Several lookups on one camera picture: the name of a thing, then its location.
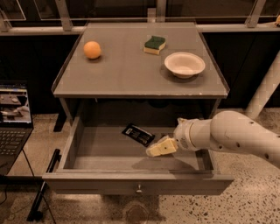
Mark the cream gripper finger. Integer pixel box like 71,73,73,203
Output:
146,146,161,157

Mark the black rxbar chocolate wrapper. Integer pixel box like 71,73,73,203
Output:
122,123,155,147

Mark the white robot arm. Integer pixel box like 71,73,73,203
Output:
146,58,280,168

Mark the metal drawer knob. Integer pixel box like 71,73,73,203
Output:
135,184,143,195

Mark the open grey top drawer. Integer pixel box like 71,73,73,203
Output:
43,117,234,195

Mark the grey cabinet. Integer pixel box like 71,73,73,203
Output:
52,23,229,121

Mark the white bowl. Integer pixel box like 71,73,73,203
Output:
164,52,206,79

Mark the green yellow sponge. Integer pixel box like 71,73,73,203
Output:
143,36,165,55

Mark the orange fruit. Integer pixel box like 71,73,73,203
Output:
83,41,102,60

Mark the black stand leg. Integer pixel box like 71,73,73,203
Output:
26,149,61,221

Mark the black laptop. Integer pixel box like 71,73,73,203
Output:
0,80,33,176

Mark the black cable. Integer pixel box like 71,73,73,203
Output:
0,149,58,224

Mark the metal railing frame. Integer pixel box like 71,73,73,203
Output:
0,0,280,35

